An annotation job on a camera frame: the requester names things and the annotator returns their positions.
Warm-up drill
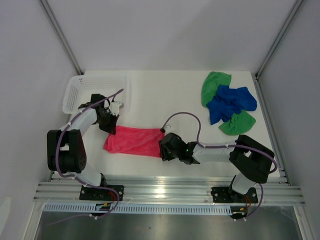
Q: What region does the blue towel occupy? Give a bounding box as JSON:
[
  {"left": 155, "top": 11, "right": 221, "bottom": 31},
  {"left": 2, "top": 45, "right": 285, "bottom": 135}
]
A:
[{"left": 206, "top": 85, "right": 258, "bottom": 125}]

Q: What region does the red towel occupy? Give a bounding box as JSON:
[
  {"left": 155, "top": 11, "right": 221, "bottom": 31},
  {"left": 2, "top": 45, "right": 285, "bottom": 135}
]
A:
[{"left": 103, "top": 125, "right": 165, "bottom": 158}]

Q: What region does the green towel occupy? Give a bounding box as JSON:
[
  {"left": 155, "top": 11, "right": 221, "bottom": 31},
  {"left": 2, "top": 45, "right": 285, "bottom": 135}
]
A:
[{"left": 200, "top": 71, "right": 256, "bottom": 136}]

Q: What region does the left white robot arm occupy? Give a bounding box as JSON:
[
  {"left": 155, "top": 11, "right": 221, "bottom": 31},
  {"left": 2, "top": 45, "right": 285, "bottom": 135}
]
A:
[{"left": 46, "top": 94, "right": 123, "bottom": 200}]

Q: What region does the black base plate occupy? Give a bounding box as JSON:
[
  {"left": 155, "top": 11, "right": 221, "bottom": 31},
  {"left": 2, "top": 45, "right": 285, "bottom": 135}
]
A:
[
  {"left": 210, "top": 186, "right": 259, "bottom": 204},
  {"left": 79, "top": 185, "right": 125, "bottom": 202}
]

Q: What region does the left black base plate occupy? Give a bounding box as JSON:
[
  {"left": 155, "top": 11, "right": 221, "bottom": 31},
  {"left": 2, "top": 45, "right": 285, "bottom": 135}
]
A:
[{"left": 79, "top": 185, "right": 125, "bottom": 202}]

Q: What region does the white slotted cable duct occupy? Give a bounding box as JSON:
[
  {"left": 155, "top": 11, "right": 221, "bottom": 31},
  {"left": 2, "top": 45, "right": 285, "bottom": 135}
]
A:
[{"left": 43, "top": 202, "right": 232, "bottom": 216}]

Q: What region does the right aluminium frame post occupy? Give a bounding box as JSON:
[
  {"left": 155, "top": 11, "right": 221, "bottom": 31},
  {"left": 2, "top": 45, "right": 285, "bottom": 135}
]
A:
[{"left": 254, "top": 0, "right": 306, "bottom": 81}]

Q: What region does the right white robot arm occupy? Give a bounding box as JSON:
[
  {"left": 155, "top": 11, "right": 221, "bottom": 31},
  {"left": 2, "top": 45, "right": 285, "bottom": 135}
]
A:
[{"left": 158, "top": 133, "right": 278, "bottom": 204}]

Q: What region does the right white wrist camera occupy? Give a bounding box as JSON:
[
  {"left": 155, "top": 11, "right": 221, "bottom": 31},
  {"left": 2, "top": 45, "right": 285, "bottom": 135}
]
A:
[{"left": 160, "top": 124, "right": 175, "bottom": 135}]

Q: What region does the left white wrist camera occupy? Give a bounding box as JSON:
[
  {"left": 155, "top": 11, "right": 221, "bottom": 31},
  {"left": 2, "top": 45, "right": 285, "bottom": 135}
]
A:
[{"left": 109, "top": 101, "right": 124, "bottom": 117}]

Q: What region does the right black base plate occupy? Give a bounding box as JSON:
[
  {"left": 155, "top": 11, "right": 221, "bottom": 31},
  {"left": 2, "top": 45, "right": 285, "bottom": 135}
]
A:
[{"left": 210, "top": 186, "right": 259, "bottom": 204}]

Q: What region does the aluminium mounting rail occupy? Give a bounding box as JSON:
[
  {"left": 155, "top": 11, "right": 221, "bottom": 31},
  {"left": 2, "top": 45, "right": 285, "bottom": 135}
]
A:
[{"left": 33, "top": 174, "right": 306, "bottom": 206}]

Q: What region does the aluminium frame post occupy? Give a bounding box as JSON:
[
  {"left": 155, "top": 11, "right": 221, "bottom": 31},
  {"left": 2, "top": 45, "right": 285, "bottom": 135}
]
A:
[
  {"left": 254, "top": 0, "right": 306, "bottom": 81},
  {"left": 37, "top": 0, "right": 84, "bottom": 75}
]

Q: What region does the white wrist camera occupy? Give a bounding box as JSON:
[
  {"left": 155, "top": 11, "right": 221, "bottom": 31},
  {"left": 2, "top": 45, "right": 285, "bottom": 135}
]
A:
[
  {"left": 109, "top": 101, "right": 124, "bottom": 117},
  {"left": 160, "top": 124, "right": 175, "bottom": 135}
]

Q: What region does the left aluminium frame post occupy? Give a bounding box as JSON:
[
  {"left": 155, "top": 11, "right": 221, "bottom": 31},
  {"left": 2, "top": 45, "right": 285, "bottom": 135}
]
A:
[{"left": 37, "top": 0, "right": 84, "bottom": 75}]

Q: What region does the white perforated plastic basket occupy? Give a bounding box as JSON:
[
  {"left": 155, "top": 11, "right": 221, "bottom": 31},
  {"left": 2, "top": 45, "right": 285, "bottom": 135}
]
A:
[{"left": 62, "top": 73, "right": 132, "bottom": 115}]

